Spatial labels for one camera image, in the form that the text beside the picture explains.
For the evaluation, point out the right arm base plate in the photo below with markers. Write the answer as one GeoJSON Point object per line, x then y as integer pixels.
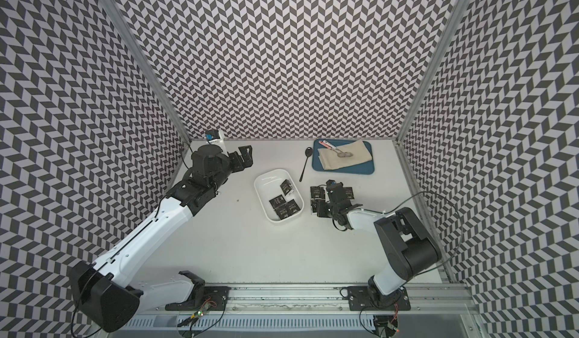
{"type": "Point", "coordinates": [367, 298]}

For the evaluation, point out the white plastic storage box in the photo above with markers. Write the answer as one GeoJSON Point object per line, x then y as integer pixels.
{"type": "Point", "coordinates": [267, 186]}

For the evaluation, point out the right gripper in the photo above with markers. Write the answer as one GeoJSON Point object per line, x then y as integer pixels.
{"type": "Point", "coordinates": [321, 209]}

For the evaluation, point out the aluminium front rail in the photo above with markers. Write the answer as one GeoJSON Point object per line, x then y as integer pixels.
{"type": "Point", "coordinates": [421, 299]}

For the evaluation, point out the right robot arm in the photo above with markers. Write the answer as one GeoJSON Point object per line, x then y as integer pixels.
{"type": "Point", "coordinates": [408, 246]}

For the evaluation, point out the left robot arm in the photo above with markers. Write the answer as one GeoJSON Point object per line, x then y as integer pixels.
{"type": "Point", "coordinates": [105, 291]}

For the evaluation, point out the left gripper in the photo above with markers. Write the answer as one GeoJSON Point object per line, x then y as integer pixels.
{"type": "Point", "coordinates": [246, 157]}

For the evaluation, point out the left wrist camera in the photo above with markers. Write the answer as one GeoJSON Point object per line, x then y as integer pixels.
{"type": "Point", "coordinates": [216, 137]}

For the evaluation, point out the blue tray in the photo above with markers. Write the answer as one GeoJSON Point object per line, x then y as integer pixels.
{"type": "Point", "coordinates": [363, 169]}

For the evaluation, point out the beige folded cloth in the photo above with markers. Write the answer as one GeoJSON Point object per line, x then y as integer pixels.
{"type": "Point", "coordinates": [335, 157]}

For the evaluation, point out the black spoon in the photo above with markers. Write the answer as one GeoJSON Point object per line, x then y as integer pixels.
{"type": "Point", "coordinates": [308, 154]}

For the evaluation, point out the red handled utensil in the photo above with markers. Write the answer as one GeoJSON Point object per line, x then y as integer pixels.
{"type": "Point", "coordinates": [337, 151]}

